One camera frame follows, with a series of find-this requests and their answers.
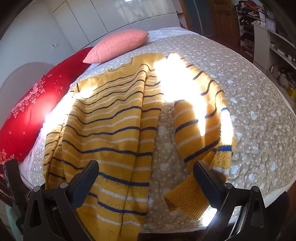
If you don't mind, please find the red floral pillow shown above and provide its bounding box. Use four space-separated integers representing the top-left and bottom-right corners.
0 46 94 164

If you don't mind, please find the grey arched headboard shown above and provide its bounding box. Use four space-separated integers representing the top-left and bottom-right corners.
0 62 50 121

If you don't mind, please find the pink pillow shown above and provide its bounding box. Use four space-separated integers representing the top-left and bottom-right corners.
83 29 149 64

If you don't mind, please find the yellow striped knit sweater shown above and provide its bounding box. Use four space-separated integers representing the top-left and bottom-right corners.
42 53 237 235

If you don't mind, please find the white shelf unit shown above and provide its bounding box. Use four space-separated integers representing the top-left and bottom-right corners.
251 21 296 98

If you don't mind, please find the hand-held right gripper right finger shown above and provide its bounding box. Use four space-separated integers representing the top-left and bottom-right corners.
193 161 275 241

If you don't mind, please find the white wardrobe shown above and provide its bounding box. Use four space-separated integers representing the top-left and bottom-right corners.
38 0 183 47

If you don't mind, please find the beige patterned bed blanket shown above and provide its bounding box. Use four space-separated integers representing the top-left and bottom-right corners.
23 27 296 233

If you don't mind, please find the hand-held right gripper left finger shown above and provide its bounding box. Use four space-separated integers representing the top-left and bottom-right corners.
23 159 100 241

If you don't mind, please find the brown wooden door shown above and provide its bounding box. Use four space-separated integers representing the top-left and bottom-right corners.
208 0 241 47

